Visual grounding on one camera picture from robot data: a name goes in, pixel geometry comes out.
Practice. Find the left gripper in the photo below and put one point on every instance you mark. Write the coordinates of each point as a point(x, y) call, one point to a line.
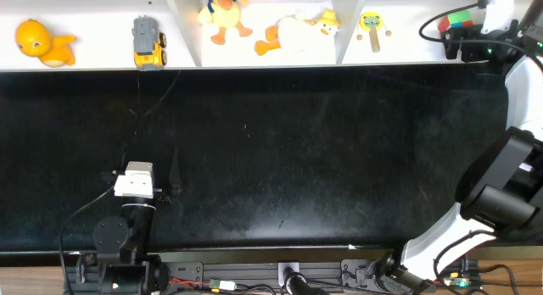
point(162, 194)

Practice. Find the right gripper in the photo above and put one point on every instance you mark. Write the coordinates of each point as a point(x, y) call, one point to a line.
point(473, 45)

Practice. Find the many-coloured puzzle cube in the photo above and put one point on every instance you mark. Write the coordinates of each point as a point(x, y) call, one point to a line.
point(456, 20)

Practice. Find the yellow wooden rattle drum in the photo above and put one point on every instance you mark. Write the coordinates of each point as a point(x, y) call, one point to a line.
point(371, 23)

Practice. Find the grey and yellow toy truck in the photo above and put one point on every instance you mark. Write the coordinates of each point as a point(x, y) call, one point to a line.
point(146, 38)

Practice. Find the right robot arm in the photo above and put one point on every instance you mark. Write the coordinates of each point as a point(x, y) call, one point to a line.
point(524, 96)

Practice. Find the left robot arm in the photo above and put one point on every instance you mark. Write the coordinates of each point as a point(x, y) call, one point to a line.
point(136, 227)

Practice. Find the white shelf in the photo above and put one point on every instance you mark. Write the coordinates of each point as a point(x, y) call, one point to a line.
point(106, 36)

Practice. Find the white plush duck, yellow hat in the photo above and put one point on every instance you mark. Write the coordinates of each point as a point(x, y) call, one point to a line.
point(301, 34)

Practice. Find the yellow rubber duck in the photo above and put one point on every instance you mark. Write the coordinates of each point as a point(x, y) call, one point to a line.
point(36, 40)

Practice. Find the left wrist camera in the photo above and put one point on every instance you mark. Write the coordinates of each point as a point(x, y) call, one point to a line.
point(135, 182)

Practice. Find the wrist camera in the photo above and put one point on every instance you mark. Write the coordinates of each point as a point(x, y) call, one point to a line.
point(135, 182)
point(498, 11)

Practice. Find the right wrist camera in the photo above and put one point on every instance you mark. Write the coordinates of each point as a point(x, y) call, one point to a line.
point(498, 11)

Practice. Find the mounting rail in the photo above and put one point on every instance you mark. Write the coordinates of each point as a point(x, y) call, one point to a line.
point(254, 278)

